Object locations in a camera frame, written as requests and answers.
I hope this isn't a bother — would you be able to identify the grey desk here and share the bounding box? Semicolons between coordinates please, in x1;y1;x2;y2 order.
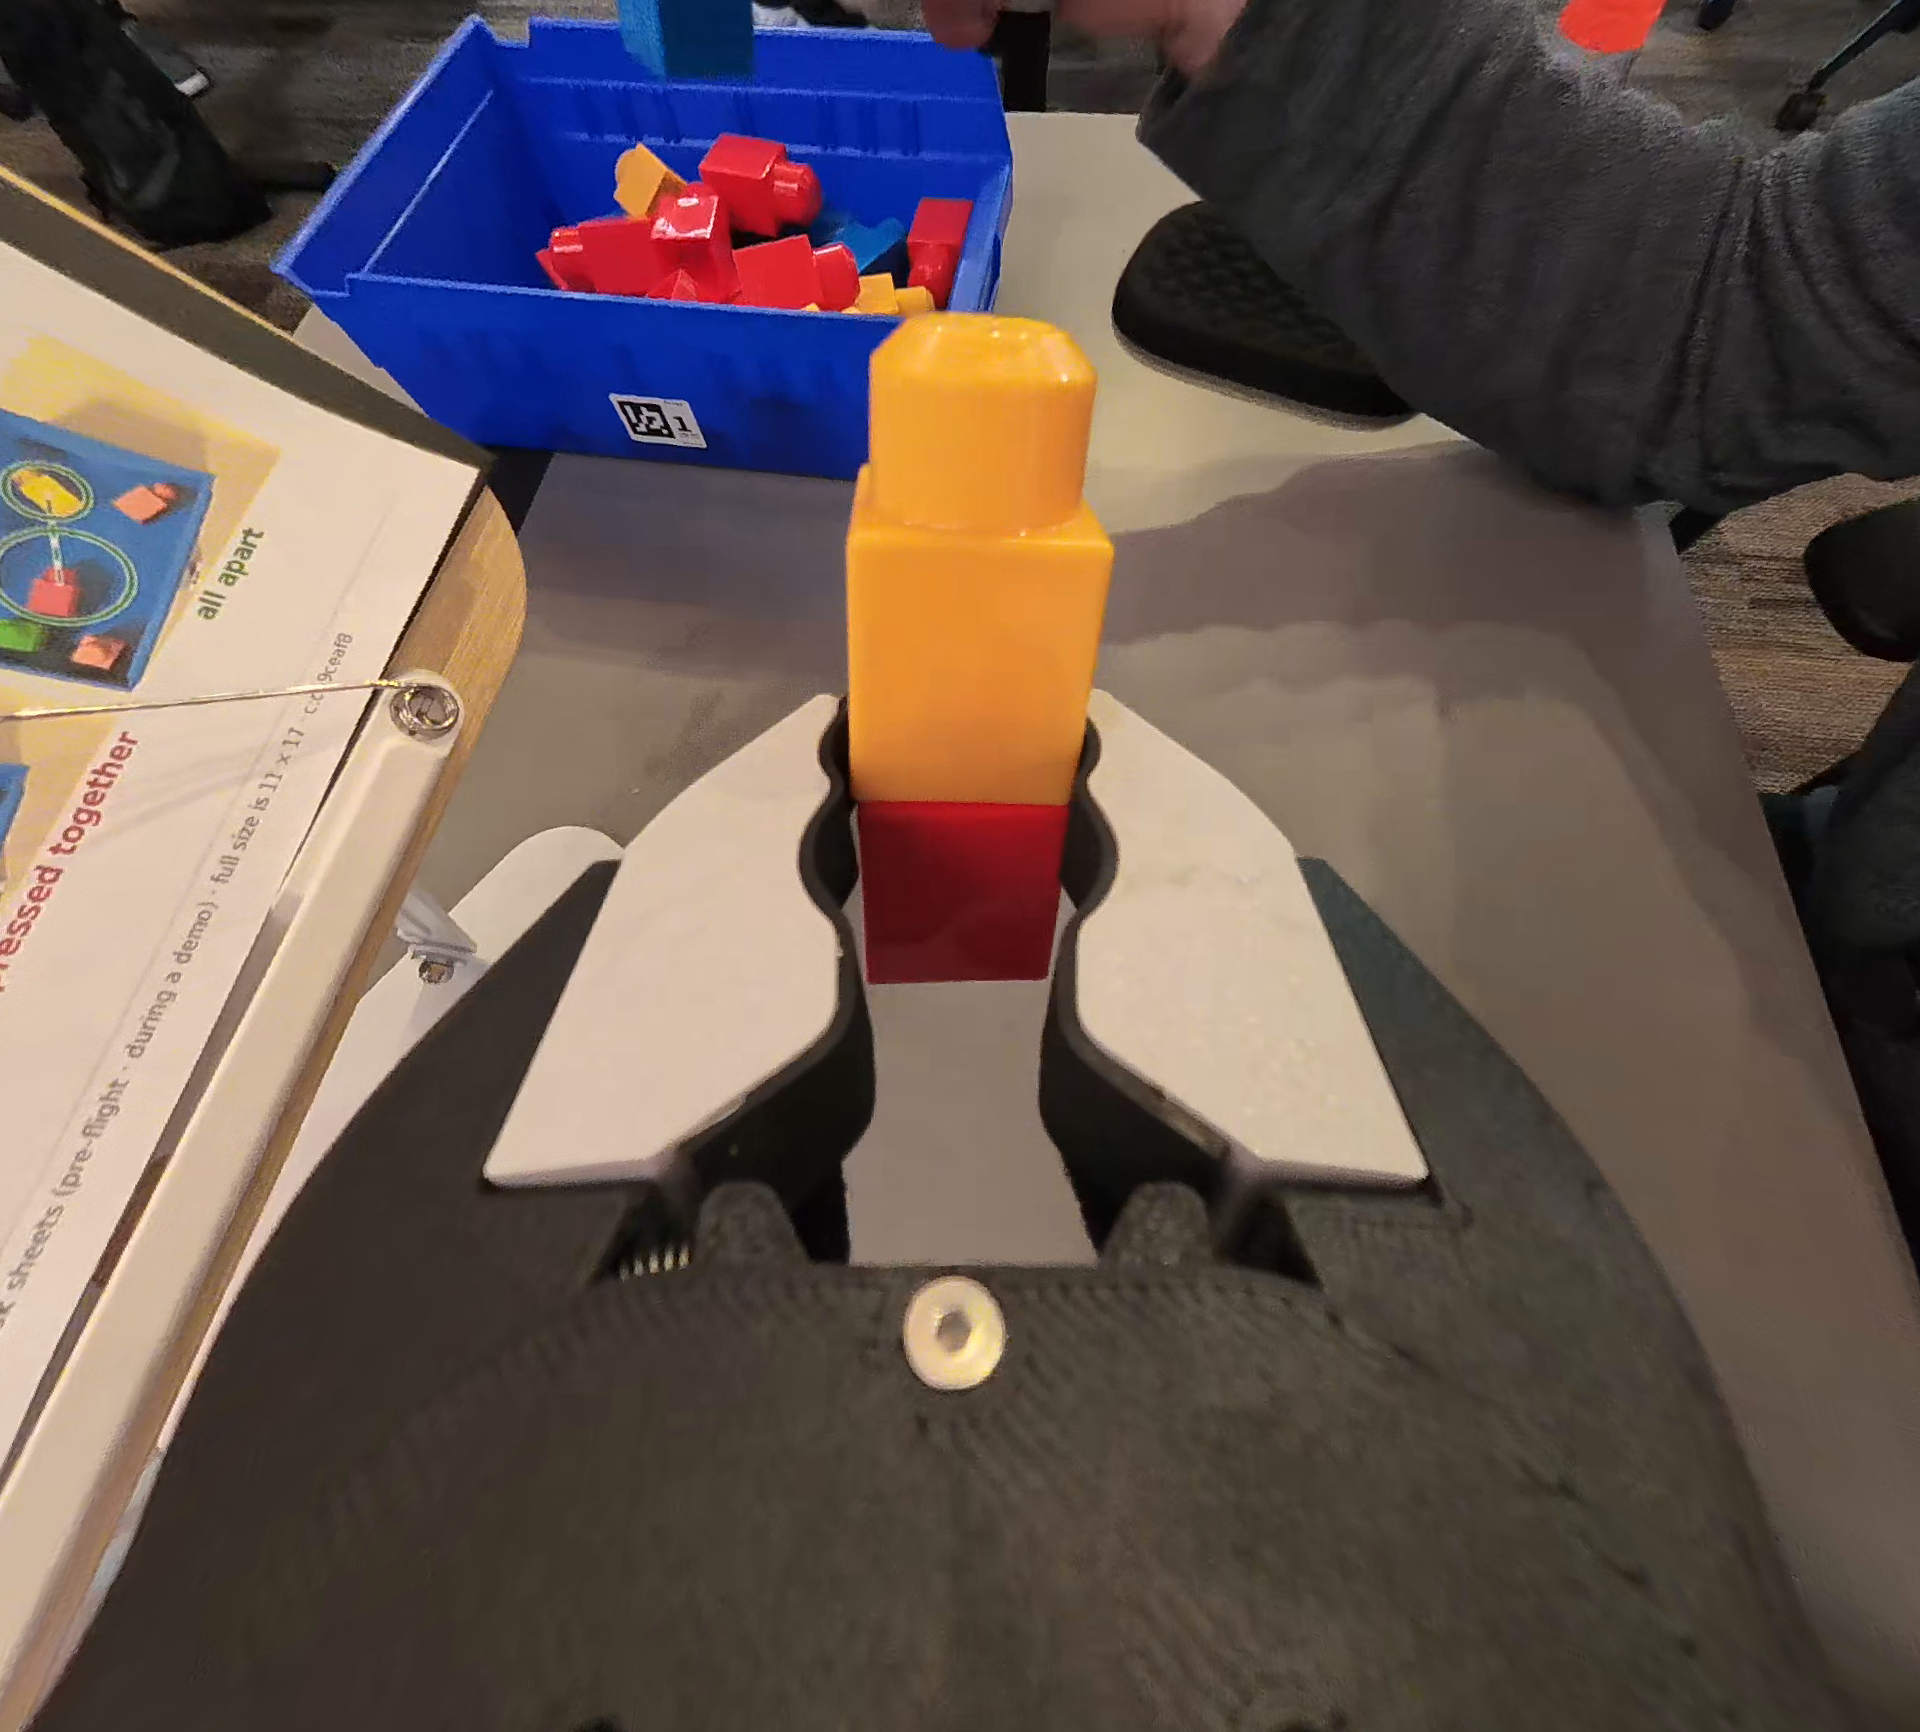
293;111;1920;1732

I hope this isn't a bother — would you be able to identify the black backpack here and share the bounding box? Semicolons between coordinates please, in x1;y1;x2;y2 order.
0;0;273;249

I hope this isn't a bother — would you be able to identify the person's right forearm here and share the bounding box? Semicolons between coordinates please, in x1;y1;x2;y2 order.
1137;0;1920;520

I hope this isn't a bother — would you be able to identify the instruction sheet on stand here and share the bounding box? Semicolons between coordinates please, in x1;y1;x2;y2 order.
0;164;633;1720

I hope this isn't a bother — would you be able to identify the printed instruction sheet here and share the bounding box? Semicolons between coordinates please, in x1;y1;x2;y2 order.
0;238;487;1434

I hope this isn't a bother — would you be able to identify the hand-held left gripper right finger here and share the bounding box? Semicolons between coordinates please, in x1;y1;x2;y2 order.
1039;690;1430;1264

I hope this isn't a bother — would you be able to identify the yellow toy block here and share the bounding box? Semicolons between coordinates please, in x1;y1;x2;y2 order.
845;313;1116;807

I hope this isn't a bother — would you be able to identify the pile of blocks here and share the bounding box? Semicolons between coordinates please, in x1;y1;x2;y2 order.
537;130;978;319

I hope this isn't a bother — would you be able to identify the blue tagged plastic bin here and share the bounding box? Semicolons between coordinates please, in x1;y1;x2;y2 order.
270;14;1015;482

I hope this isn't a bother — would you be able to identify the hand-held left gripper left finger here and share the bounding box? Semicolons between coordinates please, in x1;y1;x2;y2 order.
484;693;880;1264

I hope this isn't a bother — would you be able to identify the red toy block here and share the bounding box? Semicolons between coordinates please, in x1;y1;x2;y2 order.
855;798;1073;984

